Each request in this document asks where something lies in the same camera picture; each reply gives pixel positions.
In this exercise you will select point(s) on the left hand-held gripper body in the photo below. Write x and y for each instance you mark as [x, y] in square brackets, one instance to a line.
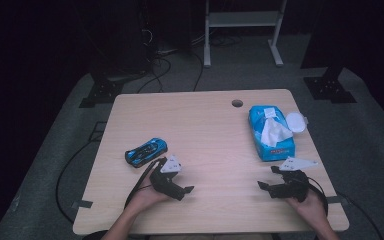
[162, 181]

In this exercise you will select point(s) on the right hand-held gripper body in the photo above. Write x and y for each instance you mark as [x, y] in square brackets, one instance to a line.
[293, 188]

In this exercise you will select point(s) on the blue wet wipes pack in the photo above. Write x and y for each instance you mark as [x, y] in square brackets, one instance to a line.
[273, 153]

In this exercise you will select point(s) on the blue toy car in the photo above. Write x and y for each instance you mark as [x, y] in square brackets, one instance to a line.
[146, 152]

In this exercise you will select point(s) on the person's left hand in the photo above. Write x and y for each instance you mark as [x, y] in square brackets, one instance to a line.
[145, 198]

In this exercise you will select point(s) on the person's right hand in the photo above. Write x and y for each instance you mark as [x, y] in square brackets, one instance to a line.
[310, 208]

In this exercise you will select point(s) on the grey tape strip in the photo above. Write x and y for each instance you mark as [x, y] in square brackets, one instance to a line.
[336, 199]
[82, 204]

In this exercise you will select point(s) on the round translucent plastic lid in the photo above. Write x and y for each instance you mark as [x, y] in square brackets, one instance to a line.
[295, 122]

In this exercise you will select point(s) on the black stand base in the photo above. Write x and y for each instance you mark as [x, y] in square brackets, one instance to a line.
[101, 93]
[330, 88]

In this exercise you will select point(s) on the white metal stand frame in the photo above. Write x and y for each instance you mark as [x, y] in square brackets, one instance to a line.
[243, 19]

